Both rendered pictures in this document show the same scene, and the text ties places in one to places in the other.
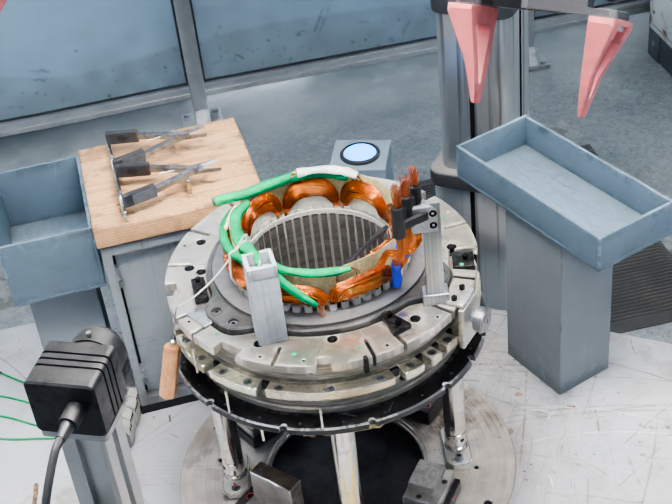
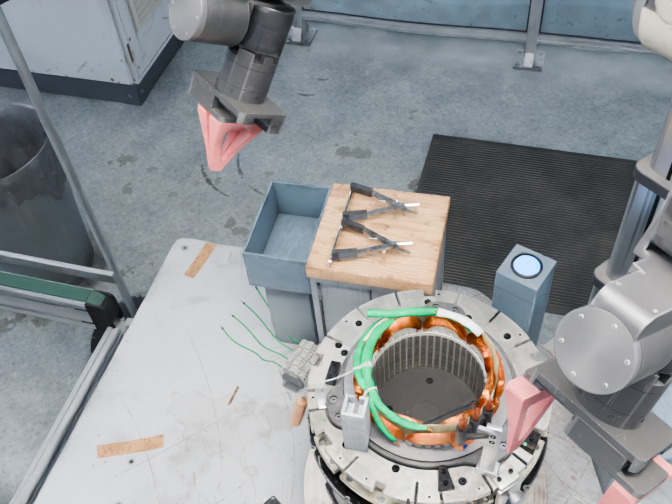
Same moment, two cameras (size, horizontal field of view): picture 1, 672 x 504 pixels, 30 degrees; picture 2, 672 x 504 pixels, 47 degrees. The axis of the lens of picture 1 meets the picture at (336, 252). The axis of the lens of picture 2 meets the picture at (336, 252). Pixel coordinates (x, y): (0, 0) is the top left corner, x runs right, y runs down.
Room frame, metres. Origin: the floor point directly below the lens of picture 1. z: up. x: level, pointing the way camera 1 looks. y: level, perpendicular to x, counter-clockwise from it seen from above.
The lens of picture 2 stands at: (0.52, -0.14, 1.99)
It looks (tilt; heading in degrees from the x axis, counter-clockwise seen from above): 50 degrees down; 29
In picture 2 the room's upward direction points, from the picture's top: 6 degrees counter-clockwise
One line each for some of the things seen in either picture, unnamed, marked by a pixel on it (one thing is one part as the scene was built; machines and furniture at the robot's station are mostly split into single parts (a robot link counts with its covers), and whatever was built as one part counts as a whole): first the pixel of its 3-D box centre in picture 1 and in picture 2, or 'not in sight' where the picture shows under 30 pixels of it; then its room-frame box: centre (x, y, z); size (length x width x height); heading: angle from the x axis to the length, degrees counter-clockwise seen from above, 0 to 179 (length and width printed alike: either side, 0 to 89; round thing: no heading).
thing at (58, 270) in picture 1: (66, 293); (297, 273); (1.25, 0.34, 0.92); 0.17 x 0.11 x 0.28; 11
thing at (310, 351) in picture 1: (321, 264); (427, 387); (1.03, 0.02, 1.09); 0.32 x 0.32 x 0.01
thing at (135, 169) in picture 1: (133, 169); (352, 225); (1.26, 0.22, 1.09); 0.04 x 0.01 x 0.02; 86
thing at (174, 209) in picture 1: (169, 179); (380, 235); (1.28, 0.19, 1.05); 0.20 x 0.19 x 0.02; 101
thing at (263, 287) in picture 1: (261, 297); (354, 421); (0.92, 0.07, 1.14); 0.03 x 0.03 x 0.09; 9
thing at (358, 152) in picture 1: (359, 153); (526, 266); (1.32, -0.04, 1.03); 0.04 x 0.04 x 0.01
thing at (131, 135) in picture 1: (122, 136); (361, 189); (1.34, 0.24, 1.09); 0.04 x 0.01 x 0.02; 87
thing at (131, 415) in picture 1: (117, 416); (303, 363); (1.15, 0.29, 0.80); 0.10 x 0.05 x 0.04; 172
